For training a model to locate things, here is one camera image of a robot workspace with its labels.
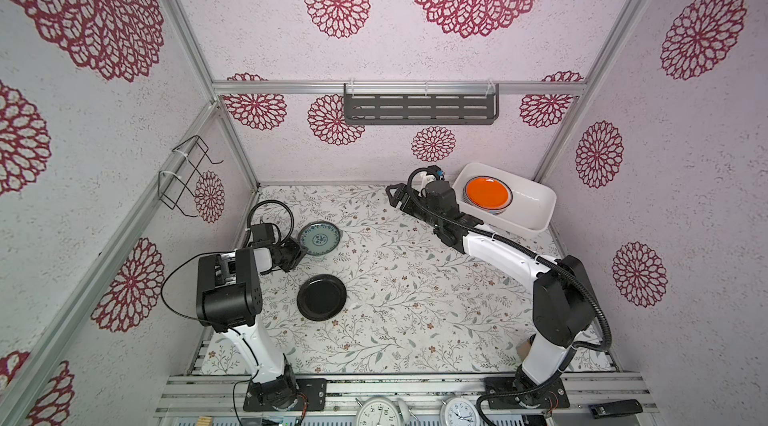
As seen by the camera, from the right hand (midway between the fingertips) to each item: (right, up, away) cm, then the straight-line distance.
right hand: (396, 187), depth 84 cm
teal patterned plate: (-26, -16, +20) cm, 36 cm away
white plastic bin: (+53, -5, +29) cm, 60 cm away
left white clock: (-4, -53, -15) cm, 55 cm away
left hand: (-29, -20, +17) cm, 39 cm away
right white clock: (+14, -53, -15) cm, 57 cm away
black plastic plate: (-22, -33, +6) cm, 40 cm away
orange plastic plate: (+36, 0, +28) cm, 45 cm away
